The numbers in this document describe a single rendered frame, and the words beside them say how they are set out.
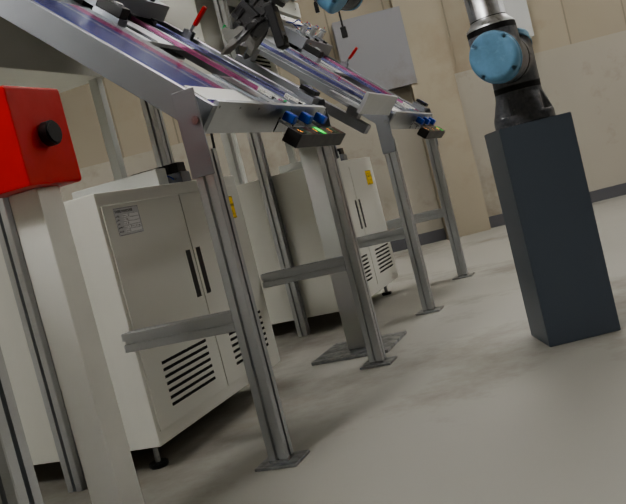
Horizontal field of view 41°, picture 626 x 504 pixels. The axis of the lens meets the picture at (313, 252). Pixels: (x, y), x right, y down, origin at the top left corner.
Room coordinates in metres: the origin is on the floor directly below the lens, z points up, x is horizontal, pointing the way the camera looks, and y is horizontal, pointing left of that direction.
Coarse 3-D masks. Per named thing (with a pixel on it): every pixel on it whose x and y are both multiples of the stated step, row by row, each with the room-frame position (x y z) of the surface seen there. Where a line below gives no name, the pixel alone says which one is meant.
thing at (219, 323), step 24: (192, 96) 1.62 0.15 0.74; (192, 120) 1.62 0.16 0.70; (192, 144) 1.63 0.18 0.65; (168, 168) 2.27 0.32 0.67; (192, 168) 1.63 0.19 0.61; (96, 192) 2.17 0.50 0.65; (312, 264) 2.36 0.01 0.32; (336, 264) 2.35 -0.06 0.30; (144, 336) 1.71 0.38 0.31; (168, 336) 1.70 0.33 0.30; (192, 336) 1.67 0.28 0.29
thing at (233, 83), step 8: (224, 80) 2.07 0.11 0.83; (232, 80) 2.12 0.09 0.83; (248, 80) 2.24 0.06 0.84; (232, 88) 2.01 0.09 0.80; (240, 88) 2.06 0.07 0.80; (248, 88) 2.12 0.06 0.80; (264, 88) 2.25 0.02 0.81; (248, 96) 2.02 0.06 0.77; (256, 96) 2.07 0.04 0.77; (264, 96) 2.12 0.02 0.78; (280, 96) 2.23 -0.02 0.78
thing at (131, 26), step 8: (56, 0) 2.00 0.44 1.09; (64, 0) 2.06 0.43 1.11; (72, 0) 2.11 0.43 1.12; (128, 24) 2.17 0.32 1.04; (136, 24) 2.23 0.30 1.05; (152, 24) 2.35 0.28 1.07; (136, 32) 2.12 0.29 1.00; (144, 32) 2.17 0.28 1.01; (152, 32) 2.22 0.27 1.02; (152, 40) 2.10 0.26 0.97; (160, 40) 2.18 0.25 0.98; (160, 48) 2.33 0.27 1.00; (168, 48) 2.38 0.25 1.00; (176, 48) 2.22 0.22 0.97; (192, 48) 2.30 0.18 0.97; (176, 56) 2.33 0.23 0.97
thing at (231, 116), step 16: (224, 112) 1.72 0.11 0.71; (240, 112) 1.79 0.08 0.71; (256, 112) 1.87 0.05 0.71; (272, 112) 1.95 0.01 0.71; (320, 112) 2.27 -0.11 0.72; (208, 128) 1.69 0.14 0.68; (224, 128) 1.76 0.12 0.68; (240, 128) 1.84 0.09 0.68; (256, 128) 1.92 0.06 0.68; (272, 128) 2.01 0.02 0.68
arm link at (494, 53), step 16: (464, 0) 2.00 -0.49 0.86; (480, 0) 1.96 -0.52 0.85; (496, 0) 1.96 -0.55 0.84; (480, 16) 1.97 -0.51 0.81; (496, 16) 1.95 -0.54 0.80; (480, 32) 1.96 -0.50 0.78; (496, 32) 1.92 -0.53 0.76; (512, 32) 1.95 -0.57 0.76; (480, 48) 1.95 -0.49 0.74; (496, 48) 1.93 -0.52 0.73; (512, 48) 1.92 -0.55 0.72; (480, 64) 1.95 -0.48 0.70; (496, 64) 1.94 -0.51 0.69; (512, 64) 1.93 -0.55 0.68; (496, 80) 1.95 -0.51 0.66; (512, 80) 2.02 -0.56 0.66
